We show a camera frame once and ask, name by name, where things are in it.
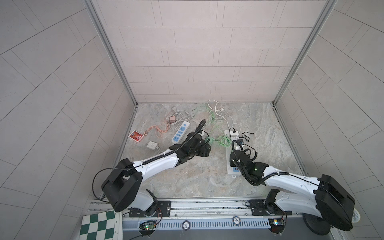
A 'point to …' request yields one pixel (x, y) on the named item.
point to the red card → (136, 136)
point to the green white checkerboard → (99, 226)
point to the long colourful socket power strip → (233, 136)
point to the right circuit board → (277, 225)
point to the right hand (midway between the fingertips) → (231, 155)
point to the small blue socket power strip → (180, 132)
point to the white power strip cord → (220, 115)
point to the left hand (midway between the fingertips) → (209, 147)
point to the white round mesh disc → (356, 216)
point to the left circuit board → (147, 228)
